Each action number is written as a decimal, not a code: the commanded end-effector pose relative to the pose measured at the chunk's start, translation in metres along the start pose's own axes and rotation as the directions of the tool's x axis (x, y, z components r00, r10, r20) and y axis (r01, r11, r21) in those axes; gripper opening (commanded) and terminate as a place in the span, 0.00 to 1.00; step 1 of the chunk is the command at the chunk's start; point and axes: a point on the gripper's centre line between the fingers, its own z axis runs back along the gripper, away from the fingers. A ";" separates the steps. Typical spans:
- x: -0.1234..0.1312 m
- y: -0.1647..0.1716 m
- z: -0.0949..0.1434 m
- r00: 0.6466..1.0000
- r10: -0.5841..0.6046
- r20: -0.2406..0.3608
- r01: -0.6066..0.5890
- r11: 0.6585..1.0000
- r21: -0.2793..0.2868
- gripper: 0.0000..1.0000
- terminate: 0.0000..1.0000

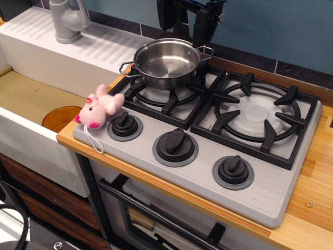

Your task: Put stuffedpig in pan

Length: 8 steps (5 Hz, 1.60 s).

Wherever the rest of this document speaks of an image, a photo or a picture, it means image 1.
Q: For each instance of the toy oven door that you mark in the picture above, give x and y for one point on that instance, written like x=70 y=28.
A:
x=145 y=233

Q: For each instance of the stainless steel pan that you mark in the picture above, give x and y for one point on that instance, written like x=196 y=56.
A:
x=166 y=64

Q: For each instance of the black left stove knob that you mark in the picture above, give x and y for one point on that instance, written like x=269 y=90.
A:
x=125 y=127

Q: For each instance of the pink stuffed pig toy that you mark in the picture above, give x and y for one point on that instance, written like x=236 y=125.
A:
x=98 y=107

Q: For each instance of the white toy sink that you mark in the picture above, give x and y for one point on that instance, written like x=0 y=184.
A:
x=39 y=75

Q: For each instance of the black right stove knob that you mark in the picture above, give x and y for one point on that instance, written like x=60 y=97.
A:
x=233 y=173

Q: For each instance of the black stove knob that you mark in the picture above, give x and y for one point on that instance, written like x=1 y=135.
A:
x=125 y=127
x=233 y=173
x=175 y=148

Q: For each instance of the black right burner grate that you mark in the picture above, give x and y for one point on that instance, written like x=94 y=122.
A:
x=266 y=121

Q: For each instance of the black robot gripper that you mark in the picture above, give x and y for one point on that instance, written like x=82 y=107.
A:
x=207 y=15

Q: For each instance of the grey toy stove top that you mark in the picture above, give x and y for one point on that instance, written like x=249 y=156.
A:
x=264 y=201

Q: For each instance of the black left burner grate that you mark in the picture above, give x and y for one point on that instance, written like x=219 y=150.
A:
x=178 y=107

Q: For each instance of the grey toy faucet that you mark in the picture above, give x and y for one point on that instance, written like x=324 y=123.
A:
x=68 y=23

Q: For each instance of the wooden drawer front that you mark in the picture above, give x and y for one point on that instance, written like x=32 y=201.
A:
x=64 y=211

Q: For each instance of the black oven door handle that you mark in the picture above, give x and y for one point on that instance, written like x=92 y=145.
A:
x=115 y=189

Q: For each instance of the black middle stove knob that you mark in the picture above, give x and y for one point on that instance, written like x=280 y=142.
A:
x=175 y=148

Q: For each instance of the black burner grate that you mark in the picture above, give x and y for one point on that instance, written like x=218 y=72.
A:
x=266 y=121
x=178 y=107

